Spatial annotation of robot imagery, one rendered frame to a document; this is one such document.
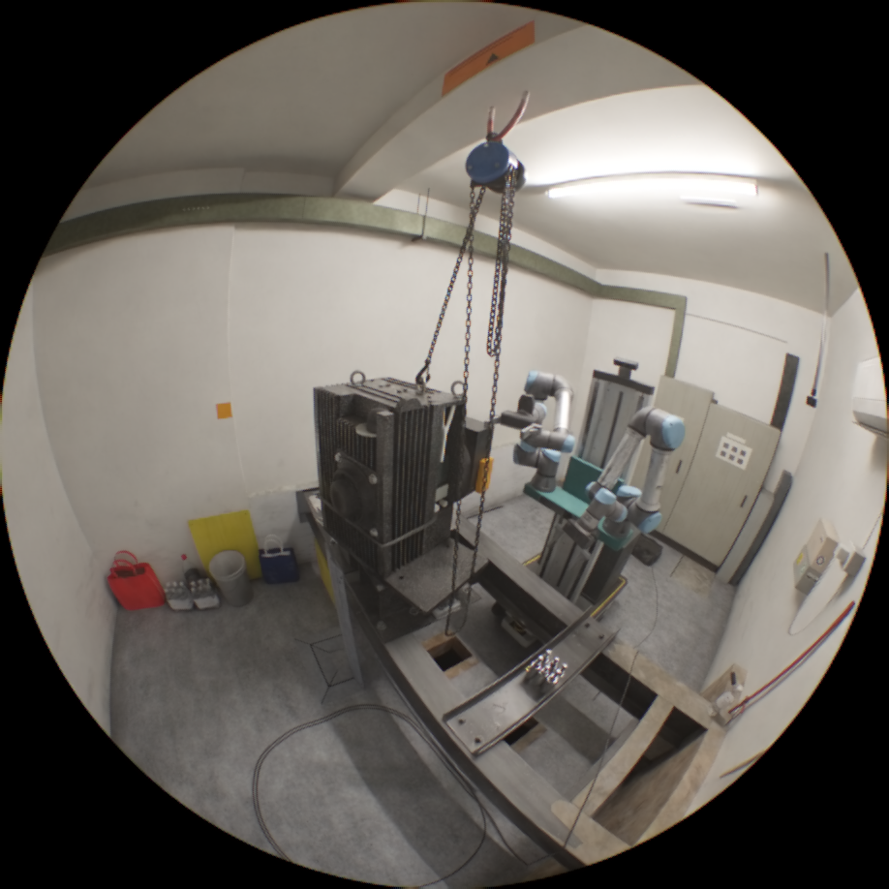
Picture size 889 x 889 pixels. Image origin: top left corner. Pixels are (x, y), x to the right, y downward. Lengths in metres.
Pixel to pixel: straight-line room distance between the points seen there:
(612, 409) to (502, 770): 1.68
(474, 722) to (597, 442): 1.46
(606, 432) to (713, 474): 2.00
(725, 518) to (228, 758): 4.29
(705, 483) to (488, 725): 2.99
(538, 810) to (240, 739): 1.52
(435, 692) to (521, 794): 0.53
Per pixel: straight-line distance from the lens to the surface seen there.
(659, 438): 1.30
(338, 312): 2.20
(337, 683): 2.10
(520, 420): 1.12
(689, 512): 3.71
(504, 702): 1.38
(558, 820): 1.34
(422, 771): 1.94
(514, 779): 1.31
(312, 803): 1.97
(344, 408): 1.26
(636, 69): 1.08
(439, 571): 1.43
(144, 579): 2.73
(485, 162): 1.03
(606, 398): 1.75
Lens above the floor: 1.91
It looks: 22 degrees down
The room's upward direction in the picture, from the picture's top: 6 degrees clockwise
